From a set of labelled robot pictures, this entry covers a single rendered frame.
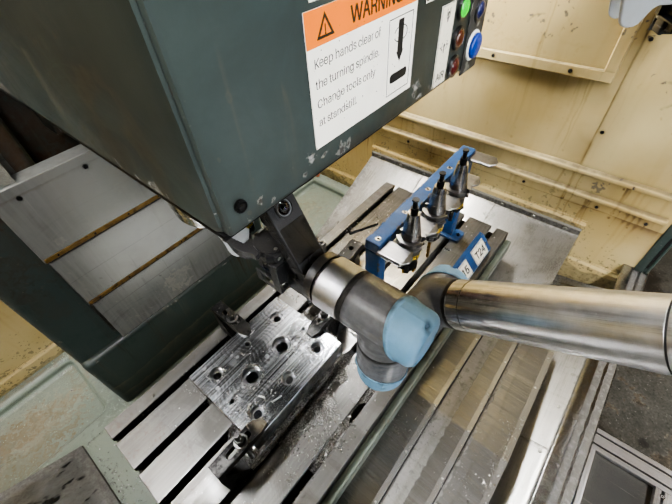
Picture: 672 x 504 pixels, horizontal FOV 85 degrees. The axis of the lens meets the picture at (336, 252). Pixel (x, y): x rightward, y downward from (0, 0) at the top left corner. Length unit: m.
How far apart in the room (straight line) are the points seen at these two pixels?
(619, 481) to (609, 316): 1.46
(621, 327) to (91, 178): 0.93
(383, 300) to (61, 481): 1.17
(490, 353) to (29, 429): 1.51
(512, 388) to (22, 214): 1.27
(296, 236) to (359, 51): 0.23
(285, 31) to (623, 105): 1.13
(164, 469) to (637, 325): 0.91
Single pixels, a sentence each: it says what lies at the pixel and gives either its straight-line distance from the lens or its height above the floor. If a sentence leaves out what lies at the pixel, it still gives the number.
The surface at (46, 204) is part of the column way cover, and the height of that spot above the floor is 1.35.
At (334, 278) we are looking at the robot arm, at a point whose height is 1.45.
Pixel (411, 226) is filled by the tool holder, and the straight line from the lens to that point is 0.78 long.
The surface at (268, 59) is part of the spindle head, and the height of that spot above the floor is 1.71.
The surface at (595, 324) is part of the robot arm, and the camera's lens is 0.45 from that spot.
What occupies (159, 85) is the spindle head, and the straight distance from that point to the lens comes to 0.25.
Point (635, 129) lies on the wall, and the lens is 1.34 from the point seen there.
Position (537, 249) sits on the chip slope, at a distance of 1.49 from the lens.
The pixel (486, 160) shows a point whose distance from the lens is 1.10.
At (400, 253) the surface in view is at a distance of 0.79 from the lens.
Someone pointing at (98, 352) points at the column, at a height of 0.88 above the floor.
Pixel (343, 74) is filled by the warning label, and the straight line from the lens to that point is 0.34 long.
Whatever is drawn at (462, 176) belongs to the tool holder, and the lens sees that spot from 0.94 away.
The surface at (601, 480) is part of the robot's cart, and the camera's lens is 1.84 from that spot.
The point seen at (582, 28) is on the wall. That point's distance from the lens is 1.28.
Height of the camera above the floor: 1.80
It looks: 47 degrees down
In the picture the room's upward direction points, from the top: 5 degrees counter-clockwise
